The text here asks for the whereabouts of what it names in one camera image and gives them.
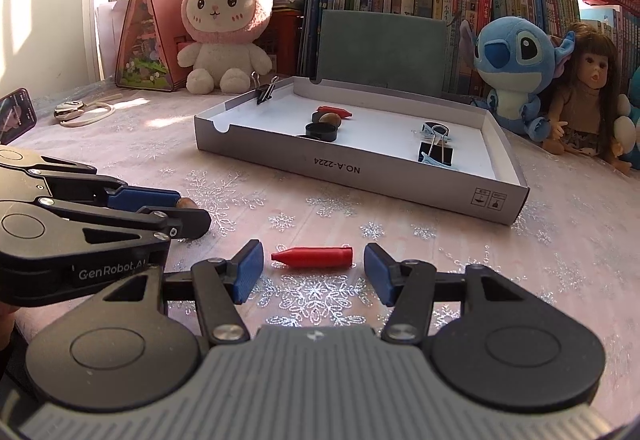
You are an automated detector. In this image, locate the brown-haired baby doll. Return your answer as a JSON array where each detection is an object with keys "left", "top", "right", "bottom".
[{"left": 541, "top": 22, "right": 637, "bottom": 177}]

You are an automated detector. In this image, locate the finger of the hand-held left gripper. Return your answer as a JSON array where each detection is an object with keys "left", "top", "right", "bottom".
[
  {"left": 35, "top": 197, "right": 212, "bottom": 244},
  {"left": 0, "top": 146, "right": 184, "bottom": 212}
]

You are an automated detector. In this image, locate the small black round lid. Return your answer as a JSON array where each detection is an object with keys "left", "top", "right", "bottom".
[{"left": 296, "top": 122, "right": 339, "bottom": 142}]

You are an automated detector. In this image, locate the green felt notebook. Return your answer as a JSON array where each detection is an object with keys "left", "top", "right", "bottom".
[{"left": 316, "top": 9, "right": 449, "bottom": 97}]

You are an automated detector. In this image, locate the large black binder clip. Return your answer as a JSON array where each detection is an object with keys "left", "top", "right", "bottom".
[{"left": 416, "top": 121, "right": 457, "bottom": 166}]

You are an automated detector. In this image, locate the blue alien plush toy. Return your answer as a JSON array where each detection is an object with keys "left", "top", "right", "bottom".
[{"left": 459, "top": 15, "right": 577, "bottom": 142}]

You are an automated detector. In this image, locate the pink snowflake tablecloth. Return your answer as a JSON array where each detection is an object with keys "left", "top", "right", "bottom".
[{"left": 0, "top": 75, "right": 640, "bottom": 421}]

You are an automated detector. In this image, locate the small black binder clip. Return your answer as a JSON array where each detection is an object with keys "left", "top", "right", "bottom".
[{"left": 251, "top": 70, "right": 282, "bottom": 106}]

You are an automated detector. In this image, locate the pink bunny plush toy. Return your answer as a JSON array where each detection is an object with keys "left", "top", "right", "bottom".
[{"left": 176, "top": 0, "right": 275, "bottom": 95}]

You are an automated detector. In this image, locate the grey cardboard box tray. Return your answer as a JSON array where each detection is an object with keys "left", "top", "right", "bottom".
[{"left": 193, "top": 75, "right": 531, "bottom": 226}]

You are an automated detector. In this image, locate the blue robot cat plush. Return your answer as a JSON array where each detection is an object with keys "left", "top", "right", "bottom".
[{"left": 611, "top": 65, "right": 640, "bottom": 158}]

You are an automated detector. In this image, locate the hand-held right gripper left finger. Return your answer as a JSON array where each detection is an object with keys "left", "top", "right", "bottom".
[{"left": 60, "top": 239, "right": 264, "bottom": 346}]

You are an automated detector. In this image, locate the black smartphone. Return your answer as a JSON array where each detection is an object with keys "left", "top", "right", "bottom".
[{"left": 0, "top": 88, "right": 39, "bottom": 147}]

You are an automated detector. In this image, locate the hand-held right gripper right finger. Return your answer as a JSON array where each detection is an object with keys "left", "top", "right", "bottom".
[{"left": 363, "top": 243, "right": 571, "bottom": 346}]

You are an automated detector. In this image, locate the pink triangular house box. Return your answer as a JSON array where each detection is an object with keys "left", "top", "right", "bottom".
[{"left": 114, "top": 0, "right": 193, "bottom": 94}]

